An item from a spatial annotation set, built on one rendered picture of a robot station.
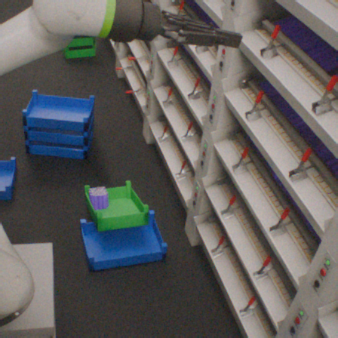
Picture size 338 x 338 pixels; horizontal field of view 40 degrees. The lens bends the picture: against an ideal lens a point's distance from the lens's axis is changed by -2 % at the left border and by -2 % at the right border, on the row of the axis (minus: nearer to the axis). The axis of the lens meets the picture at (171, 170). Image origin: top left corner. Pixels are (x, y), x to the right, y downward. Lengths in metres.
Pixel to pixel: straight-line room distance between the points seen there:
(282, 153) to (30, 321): 0.78
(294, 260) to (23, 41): 0.84
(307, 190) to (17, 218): 1.26
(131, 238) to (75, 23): 1.21
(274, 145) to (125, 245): 0.85
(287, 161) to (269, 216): 0.20
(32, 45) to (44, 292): 0.67
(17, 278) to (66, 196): 1.09
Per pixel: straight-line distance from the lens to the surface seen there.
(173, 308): 1.74
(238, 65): 1.47
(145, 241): 1.92
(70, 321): 1.70
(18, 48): 0.97
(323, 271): 1.12
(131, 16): 0.90
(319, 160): 1.21
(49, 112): 2.35
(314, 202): 1.15
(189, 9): 1.97
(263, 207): 1.39
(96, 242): 1.91
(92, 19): 0.89
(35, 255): 1.43
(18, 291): 1.06
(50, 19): 0.88
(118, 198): 2.09
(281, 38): 1.32
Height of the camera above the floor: 1.43
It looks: 39 degrees down
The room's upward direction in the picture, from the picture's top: 8 degrees clockwise
